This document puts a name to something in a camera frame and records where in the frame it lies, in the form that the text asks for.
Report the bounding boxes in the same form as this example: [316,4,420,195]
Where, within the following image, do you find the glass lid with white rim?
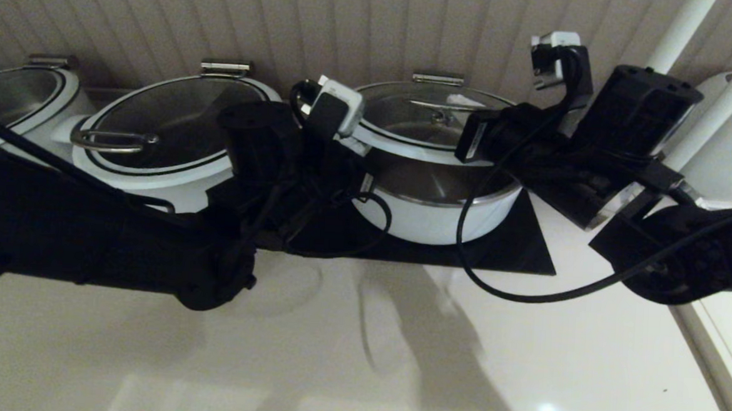
[0,64,83,148]
[336,76,529,171]
[68,68,282,196]

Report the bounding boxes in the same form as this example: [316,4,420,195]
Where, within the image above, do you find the wide black induction cooktop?
[257,176,560,276]

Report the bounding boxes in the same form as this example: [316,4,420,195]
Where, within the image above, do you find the white slanted pole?
[646,0,716,77]
[662,21,732,176]

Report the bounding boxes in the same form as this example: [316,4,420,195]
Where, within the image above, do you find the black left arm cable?
[0,64,400,262]

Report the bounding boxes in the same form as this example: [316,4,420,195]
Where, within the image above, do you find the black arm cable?
[454,123,732,313]
[0,64,400,262]

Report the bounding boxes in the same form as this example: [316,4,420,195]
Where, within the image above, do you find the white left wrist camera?
[298,74,367,145]

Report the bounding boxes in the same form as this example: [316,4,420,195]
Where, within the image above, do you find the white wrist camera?
[528,30,597,111]
[298,74,367,145]

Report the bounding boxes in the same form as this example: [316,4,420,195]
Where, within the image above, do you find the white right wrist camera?
[528,30,597,111]

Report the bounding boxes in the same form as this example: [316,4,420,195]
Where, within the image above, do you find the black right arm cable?
[454,123,732,313]

